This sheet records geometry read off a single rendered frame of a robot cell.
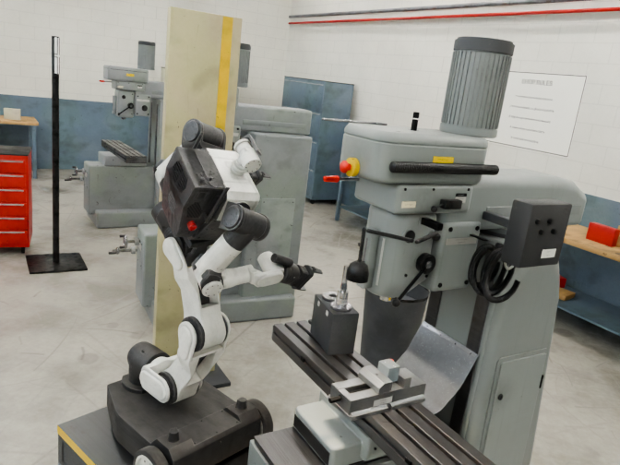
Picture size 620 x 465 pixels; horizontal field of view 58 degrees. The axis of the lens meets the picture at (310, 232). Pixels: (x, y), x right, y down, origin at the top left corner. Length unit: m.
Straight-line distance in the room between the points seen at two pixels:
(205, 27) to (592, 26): 4.43
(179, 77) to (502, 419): 2.38
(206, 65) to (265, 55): 8.24
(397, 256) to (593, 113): 4.83
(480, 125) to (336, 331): 1.00
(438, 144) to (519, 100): 5.29
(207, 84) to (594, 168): 4.33
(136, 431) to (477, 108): 1.80
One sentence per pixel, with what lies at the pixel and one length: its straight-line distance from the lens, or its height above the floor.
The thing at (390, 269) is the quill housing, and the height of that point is 1.43.
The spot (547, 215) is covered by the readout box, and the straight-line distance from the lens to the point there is 1.91.
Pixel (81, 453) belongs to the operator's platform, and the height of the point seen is 0.38.
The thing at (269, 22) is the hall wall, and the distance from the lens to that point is 11.64.
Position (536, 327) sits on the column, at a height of 1.17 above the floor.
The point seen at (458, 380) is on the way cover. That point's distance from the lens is 2.30.
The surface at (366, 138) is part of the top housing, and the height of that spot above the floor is 1.86.
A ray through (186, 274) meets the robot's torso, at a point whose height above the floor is 1.24.
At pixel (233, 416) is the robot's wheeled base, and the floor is 0.59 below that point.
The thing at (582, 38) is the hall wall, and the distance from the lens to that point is 6.76.
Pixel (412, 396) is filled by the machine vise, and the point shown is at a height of 0.94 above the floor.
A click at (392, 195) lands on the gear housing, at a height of 1.69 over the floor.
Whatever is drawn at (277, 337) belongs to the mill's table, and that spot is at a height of 0.87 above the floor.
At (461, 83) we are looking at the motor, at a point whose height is 2.06.
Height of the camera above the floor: 2.02
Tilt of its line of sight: 15 degrees down
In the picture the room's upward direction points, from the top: 7 degrees clockwise
